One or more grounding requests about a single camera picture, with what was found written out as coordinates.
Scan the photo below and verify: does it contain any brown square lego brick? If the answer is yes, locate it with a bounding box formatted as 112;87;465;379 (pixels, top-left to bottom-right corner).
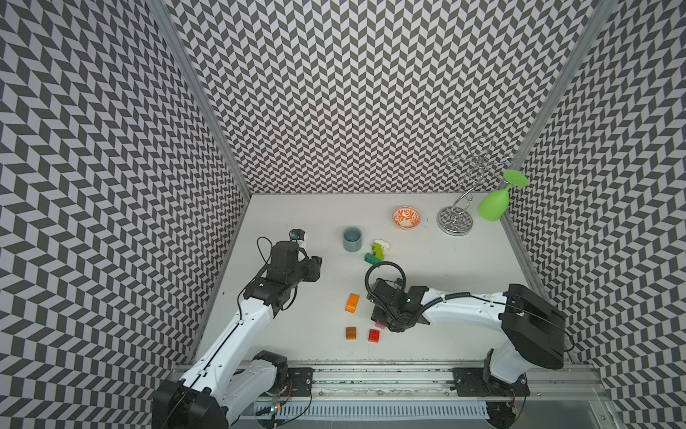
345;326;357;341

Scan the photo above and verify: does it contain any dark green long lego brick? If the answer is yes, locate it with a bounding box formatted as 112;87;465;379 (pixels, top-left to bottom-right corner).
364;253;382;265

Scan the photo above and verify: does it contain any red square lego brick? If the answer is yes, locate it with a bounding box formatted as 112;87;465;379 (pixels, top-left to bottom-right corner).
368;329;381;343

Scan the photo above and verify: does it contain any orange long lego brick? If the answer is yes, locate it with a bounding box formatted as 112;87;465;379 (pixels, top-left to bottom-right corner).
345;293;360;314

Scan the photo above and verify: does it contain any orange patterned small bowl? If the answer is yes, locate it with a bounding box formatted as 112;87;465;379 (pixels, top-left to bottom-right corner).
392;207;422;231

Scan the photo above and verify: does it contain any teal ceramic cup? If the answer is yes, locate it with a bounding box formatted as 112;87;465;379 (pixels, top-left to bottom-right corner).
342;227;363;252

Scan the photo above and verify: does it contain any white long lego brick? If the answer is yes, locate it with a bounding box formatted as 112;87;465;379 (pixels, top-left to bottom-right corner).
374;239;391;250

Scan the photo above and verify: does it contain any lime square lego brick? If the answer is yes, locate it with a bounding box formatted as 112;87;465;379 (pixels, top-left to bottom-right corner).
373;242;385;260

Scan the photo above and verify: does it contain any aluminium front rail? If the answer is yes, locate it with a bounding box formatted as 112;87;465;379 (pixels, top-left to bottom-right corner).
289;360;610;401

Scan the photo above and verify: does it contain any chrome glass holder stand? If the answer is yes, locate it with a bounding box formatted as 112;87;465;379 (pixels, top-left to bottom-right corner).
436;138;509;237

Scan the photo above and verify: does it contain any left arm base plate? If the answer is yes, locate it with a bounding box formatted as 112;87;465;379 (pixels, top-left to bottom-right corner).
259;366;314;400

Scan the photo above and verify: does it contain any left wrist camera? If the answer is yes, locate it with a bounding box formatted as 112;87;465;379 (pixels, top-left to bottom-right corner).
289;229;307;250

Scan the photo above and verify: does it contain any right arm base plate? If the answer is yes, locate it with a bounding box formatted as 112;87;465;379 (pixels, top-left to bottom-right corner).
451;368;531;398

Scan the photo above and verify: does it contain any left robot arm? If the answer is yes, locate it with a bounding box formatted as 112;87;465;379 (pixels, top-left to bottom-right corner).
152;229;323;428

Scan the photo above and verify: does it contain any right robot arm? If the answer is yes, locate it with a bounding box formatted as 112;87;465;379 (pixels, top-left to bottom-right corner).
364;278;566;384

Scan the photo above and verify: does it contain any green plastic wine glass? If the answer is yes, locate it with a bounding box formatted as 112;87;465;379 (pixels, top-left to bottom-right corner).
477;170;530;222

